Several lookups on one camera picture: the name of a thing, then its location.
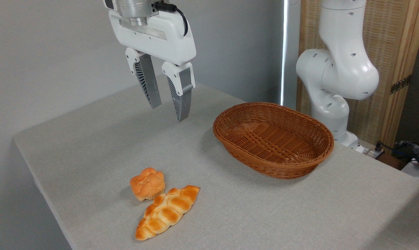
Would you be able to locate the brown wicker basket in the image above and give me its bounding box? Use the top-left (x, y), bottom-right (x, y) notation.
top-left (213, 102), bottom-right (335, 180)

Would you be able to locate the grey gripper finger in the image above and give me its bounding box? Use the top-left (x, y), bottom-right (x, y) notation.
top-left (125, 48), bottom-right (162, 109)
top-left (162, 62), bottom-right (196, 123)

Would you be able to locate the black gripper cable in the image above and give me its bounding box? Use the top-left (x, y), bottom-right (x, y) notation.
top-left (155, 2), bottom-right (188, 37)

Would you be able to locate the grey tablecloth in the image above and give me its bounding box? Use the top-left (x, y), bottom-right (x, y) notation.
top-left (14, 82), bottom-right (419, 250)

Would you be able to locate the long braided bread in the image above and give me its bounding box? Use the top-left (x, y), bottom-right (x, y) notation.
top-left (135, 185), bottom-right (200, 241)

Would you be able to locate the wooden rattan folding screen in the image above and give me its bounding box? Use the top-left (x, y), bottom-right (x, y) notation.
top-left (296, 0), bottom-right (419, 150)

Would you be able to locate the white power strip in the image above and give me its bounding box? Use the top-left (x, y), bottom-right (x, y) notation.
top-left (363, 146), bottom-right (385, 159)

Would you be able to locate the black power cable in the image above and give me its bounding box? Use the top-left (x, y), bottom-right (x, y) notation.
top-left (375, 141), bottom-right (419, 161)

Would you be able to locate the metal screen hinge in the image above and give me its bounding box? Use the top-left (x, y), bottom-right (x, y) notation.
top-left (390, 75), bottom-right (412, 95)

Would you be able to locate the round muffin-shaped bread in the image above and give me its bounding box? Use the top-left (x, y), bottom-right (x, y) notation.
top-left (130, 168), bottom-right (165, 201)

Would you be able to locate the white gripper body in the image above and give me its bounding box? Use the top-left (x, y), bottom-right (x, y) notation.
top-left (108, 10), bottom-right (197, 66)

